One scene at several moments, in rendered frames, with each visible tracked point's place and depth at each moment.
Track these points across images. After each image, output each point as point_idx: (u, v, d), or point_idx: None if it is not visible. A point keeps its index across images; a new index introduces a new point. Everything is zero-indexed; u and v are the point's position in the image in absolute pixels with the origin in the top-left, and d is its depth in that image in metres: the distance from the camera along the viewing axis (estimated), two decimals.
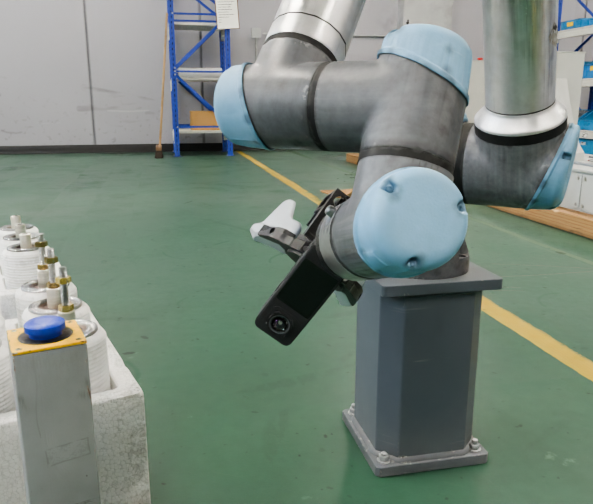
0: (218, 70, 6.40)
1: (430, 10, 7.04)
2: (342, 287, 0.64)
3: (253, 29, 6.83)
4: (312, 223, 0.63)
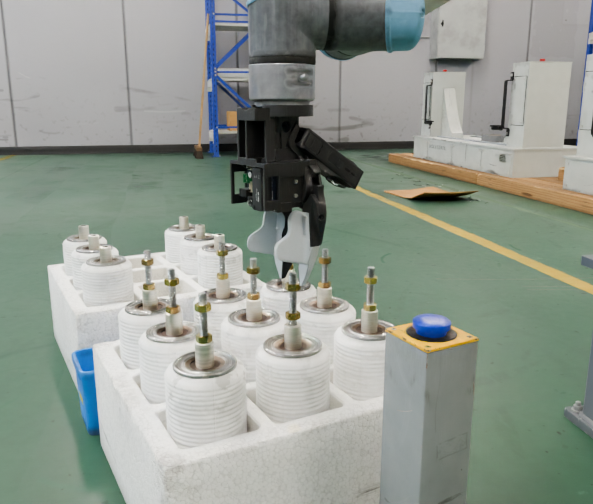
0: None
1: (465, 11, 7.06)
2: None
3: None
4: (298, 161, 0.69)
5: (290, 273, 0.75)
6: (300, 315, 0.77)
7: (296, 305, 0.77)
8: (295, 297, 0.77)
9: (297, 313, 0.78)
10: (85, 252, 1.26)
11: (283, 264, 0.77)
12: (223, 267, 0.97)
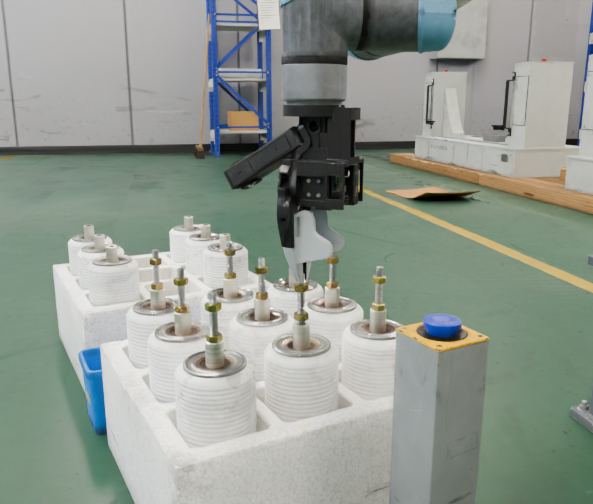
0: (258, 71, 6.42)
1: (466, 11, 7.06)
2: (280, 171, 0.71)
3: None
4: None
5: None
6: (296, 318, 0.77)
7: (299, 307, 0.77)
8: (300, 299, 0.76)
9: (303, 318, 0.76)
10: (91, 252, 1.26)
11: (302, 267, 0.75)
12: (230, 267, 0.97)
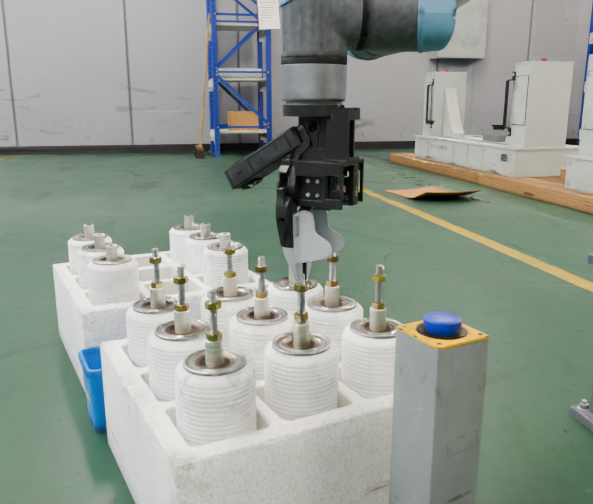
0: (258, 70, 6.42)
1: (466, 11, 7.06)
2: (279, 170, 0.71)
3: None
4: None
5: (303, 274, 0.76)
6: (301, 314, 0.78)
7: (300, 305, 0.77)
8: (299, 297, 0.77)
9: (295, 315, 0.78)
10: (91, 251, 1.26)
11: (302, 267, 0.75)
12: (230, 266, 0.97)
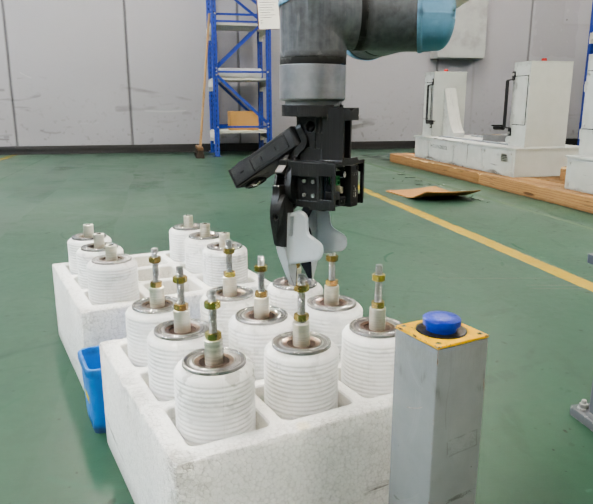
0: (258, 70, 6.42)
1: (466, 11, 7.06)
2: (276, 170, 0.71)
3: None
4: None
5: (303, 273, 0.76)
6: (294, 317, 0.77)
7: (298, 307, 0.77)
8: (299, 299, 0.76)
9: (298, 318, 0.76)
10: (90, 250, 1.26)
11: (296, 269, 0.74)
12: (229, 265, 0.97)
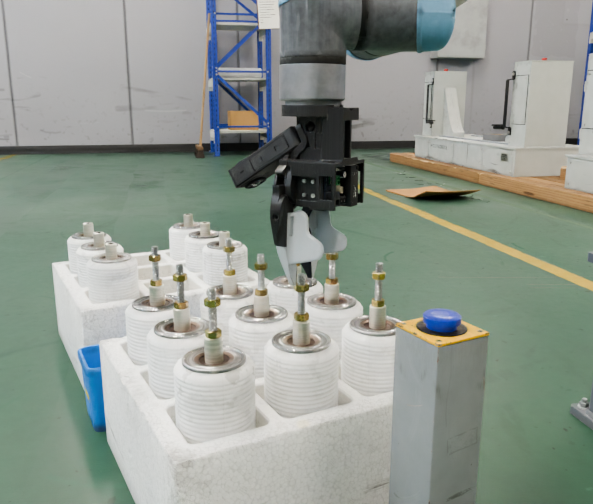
0: (258, 70, 6.42)
1: (466, 10, 7.06)
2: (276, 170, 0.71)
3: None
4: None
5: (302, 275, 0.75)
6: (305, 314, 0.78)
7: (302, 305, 0.77)
8: (301, 297, 0.77)
9: (298, 313, 0.78)
10: (90, 249, 1.26)
11: (296, 269, 0.74)
12: (229, 264, 0.96)
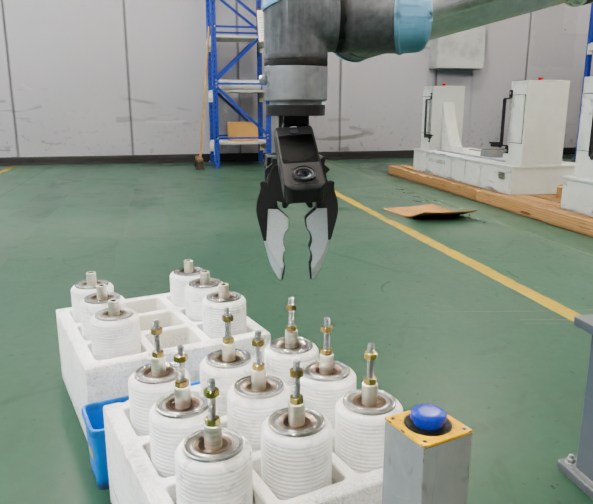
0: (257, 82, 6.46)
1: None
2: (324, 169, 0.73)
3: None
4: (266, 156, 0.75)
5: (296, 359, 0.80)
6: (291, 401, 0.80)
7: (294, 391, 0.80)
8: (295, 384, 0.80)
9: (297, 402, 0.80)
10: (93, 303, 1.30)
11: (308, 263, 0.77)
12: (228, 332, 1.00)
